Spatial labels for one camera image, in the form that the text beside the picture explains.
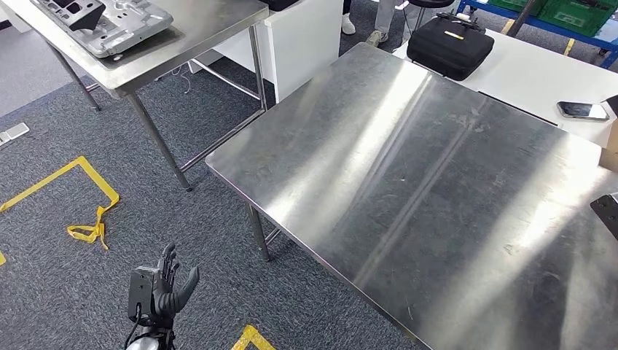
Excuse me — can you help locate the black stool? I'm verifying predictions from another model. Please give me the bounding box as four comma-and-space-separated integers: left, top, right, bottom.
407, 0, 456, 31

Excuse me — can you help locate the white desk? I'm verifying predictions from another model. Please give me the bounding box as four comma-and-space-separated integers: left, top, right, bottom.
393, 19, 618, 148

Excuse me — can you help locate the dark metal pole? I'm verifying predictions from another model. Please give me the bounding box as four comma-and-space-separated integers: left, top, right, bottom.
506, 0, 538, 39

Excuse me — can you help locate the black moulded part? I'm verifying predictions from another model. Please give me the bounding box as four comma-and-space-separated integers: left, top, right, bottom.
48, 0, 107, 33

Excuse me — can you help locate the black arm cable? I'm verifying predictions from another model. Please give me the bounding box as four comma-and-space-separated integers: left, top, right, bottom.
124, 303, 144, 350

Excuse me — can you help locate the black carrying case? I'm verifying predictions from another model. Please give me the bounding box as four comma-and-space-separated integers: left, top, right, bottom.
406, 11, 496, 82

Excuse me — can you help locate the green plastic crate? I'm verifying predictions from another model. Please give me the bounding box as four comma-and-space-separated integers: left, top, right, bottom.
537, 0, 618, 38
486, 0, 549, 14

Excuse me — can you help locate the blue low rack frame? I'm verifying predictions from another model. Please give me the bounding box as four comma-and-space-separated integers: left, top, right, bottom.
455, 0, 618, 69

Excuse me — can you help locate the person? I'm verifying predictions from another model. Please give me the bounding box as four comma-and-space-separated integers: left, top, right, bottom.
340, 0, 357, 36
364, 0, 411, 48

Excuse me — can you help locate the black smartphone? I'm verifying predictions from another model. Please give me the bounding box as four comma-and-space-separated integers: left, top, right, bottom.
556, 100, 611, 123

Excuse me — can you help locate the black plastic bracket panel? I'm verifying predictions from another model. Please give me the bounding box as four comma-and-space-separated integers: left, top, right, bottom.
590, 192, 618, 241

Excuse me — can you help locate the white floor cable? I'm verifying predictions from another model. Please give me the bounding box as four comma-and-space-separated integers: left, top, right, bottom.
170, 63, 194, 96

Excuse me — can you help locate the stainless steel table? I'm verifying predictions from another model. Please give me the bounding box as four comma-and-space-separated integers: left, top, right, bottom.
0, 0, 270, 193
205, 42, 618, 350

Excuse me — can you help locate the white floor socket plate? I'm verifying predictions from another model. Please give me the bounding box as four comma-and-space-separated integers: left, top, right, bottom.
0, 122, 31, 148

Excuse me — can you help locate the yellow tape square peeling loose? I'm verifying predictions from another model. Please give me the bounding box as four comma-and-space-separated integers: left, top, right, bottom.
0, 155, 121, 251

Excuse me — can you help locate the yellow floor tape square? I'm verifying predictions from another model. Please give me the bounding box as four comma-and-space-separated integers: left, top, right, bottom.
230, 324, 277, 350

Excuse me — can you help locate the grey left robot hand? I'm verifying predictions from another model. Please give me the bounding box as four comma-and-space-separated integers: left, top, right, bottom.
154, 243, 200, 306

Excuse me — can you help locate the grey metal tray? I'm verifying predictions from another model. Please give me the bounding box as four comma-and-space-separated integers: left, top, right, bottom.
29, 0, 175, 59

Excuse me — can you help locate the white cabinet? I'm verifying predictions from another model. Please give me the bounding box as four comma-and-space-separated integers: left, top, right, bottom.
188, 0, 345, 104

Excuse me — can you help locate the cardboard box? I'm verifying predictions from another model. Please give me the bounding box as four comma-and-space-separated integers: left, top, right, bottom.
598, 120, 618, 174

